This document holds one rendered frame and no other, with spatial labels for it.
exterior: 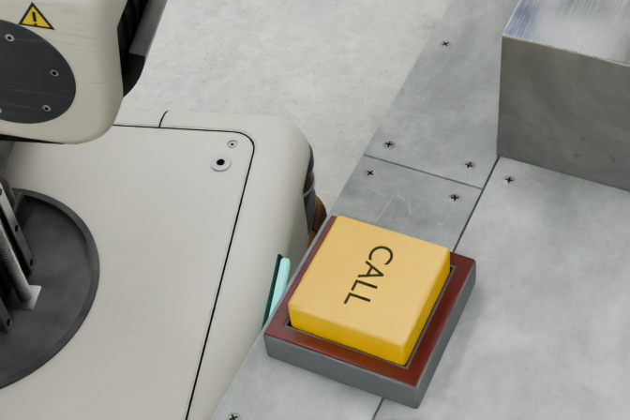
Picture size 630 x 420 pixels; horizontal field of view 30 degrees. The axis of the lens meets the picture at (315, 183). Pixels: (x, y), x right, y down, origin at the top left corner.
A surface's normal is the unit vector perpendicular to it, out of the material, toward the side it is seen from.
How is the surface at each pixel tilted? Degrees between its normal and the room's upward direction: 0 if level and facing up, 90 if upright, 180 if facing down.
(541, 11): 0
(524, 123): 90
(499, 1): 0
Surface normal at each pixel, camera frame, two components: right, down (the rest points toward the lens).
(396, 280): -0.08, -0.65
